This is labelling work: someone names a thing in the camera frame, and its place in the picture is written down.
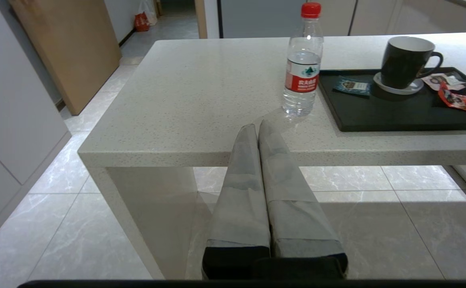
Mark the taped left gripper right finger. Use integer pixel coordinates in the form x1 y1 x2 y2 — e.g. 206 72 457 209
258 119 348 279

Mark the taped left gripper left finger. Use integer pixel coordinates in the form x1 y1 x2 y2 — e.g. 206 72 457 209
202 124 271 279

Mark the clear water bottle red cap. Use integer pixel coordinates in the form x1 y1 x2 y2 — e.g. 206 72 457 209
282 2 324 118

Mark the teal tea bag packet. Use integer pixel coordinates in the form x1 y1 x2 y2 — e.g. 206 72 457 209
333 76 372 97

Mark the black rectangular serving tray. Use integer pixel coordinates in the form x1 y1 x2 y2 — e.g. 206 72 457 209
318 67 466 132

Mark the white round saucer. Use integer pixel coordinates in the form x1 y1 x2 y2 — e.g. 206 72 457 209
373 71 424 95

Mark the black mug white inside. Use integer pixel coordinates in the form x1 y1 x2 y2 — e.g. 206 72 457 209
380 36 444 90

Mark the red coffee sachet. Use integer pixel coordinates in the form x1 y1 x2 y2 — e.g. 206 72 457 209
438 83 466 110

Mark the beige coffee sachet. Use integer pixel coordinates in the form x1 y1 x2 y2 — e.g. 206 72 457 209
422 73 466 91

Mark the grey cabinet door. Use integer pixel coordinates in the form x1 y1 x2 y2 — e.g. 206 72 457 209
323 0 356 36
351 0 403 36

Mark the red plastic bag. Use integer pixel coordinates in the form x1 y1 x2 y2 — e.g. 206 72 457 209
134 12 150 32

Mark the brown wooden door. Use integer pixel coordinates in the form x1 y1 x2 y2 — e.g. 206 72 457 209
9 0 122 116

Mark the grey drawer cabinet front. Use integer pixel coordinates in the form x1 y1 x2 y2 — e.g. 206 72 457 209
393 0 466 34

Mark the white shoe cabinet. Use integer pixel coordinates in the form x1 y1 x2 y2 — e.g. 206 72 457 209
0 0 72 256

